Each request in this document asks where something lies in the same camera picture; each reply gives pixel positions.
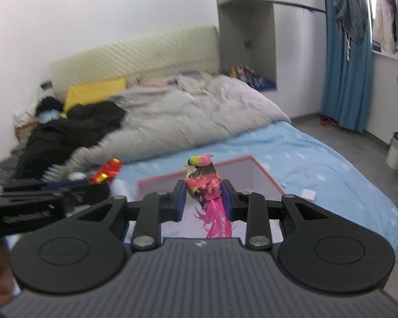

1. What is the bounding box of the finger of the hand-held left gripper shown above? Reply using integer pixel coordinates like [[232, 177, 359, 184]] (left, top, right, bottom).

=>
[[3, 181, 111, 206]]

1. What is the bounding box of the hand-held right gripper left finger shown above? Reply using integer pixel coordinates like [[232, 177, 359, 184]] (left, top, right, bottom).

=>
[[76, 179, 188, 251]]

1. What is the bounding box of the grey wardrobe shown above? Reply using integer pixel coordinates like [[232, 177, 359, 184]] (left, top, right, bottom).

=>
[[214, 0, 328, 94]]

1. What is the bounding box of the white crumpled cloth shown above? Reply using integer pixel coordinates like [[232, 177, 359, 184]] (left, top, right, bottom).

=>
[[12, 109, 38, 127]]

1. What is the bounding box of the yellow pillow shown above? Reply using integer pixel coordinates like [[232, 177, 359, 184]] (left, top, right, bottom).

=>
[[62, 77, 129, 114]]

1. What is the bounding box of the dark grey cloth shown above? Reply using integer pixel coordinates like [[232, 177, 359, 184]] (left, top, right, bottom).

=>
[[0, 152, 21, 181]]

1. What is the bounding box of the black clothing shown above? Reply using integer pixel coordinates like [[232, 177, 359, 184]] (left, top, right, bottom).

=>
[[14, 100, 127, 180]]

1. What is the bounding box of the blue bed sheet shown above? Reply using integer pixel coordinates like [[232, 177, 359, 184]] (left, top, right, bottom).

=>
[[112, 120, 398, 256]]

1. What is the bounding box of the white hanging garment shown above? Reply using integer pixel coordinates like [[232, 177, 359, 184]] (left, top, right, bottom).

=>
[[372, 0, 398, 54]]

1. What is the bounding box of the cream quilted headboard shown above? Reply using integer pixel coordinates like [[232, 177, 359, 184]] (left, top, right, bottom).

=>
[[49, 24, 220, 91]]

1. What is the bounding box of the blue curtain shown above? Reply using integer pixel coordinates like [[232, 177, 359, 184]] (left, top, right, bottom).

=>
[[319, 0, 376, 134]]

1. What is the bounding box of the row of small figurines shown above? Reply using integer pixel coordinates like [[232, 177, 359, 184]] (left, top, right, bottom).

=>
[[230, 64, 270, 87]]

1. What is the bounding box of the pile of magazines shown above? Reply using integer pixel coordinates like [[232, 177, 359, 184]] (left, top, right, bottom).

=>
[[135, 69, 213, 96]]

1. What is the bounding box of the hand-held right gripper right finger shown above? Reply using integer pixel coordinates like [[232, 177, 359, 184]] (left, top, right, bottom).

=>
[[220, 179, 330, 250]]

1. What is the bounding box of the pink feathered bird toy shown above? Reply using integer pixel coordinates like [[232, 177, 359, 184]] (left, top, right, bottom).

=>
[[182, 153, 237, 239]]

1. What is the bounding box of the grey duvet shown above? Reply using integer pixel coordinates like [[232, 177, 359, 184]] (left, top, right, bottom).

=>
[[64, 74, 291, 170]]

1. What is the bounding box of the brown bedside table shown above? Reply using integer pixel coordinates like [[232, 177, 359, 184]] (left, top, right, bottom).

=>
[[14, 122, 38, 140]]

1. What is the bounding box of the red and gold decoration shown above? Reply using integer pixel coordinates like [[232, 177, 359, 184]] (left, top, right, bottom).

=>
[[89, 158, 123, 185]]

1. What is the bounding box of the orange cardboard box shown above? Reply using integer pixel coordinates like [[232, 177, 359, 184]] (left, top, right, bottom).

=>
[[136, 154, 288, 243]]

